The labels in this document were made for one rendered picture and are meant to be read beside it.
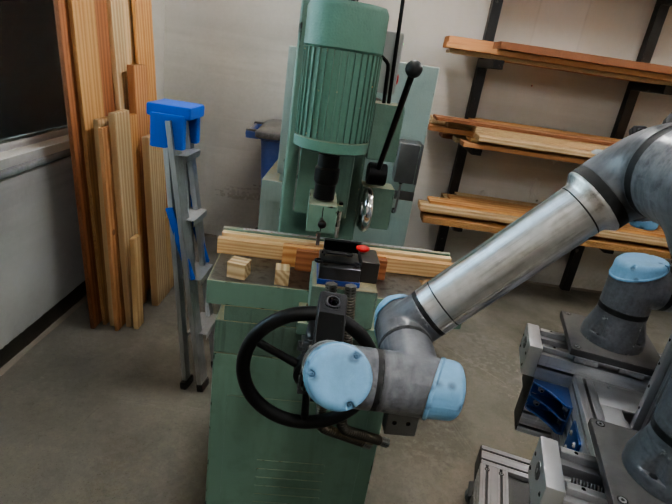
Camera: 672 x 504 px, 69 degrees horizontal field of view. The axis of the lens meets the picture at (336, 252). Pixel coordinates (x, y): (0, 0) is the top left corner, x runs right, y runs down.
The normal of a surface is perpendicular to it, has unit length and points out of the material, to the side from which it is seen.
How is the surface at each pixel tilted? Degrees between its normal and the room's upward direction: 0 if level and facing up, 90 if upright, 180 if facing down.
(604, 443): 0
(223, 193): 90
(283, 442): 90
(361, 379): 59
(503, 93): 90
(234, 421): 90
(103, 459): 0
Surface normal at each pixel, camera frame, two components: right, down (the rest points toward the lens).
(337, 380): 0.10, -0.15
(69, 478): 0.14, -0.92
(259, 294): 0.04, 0.38
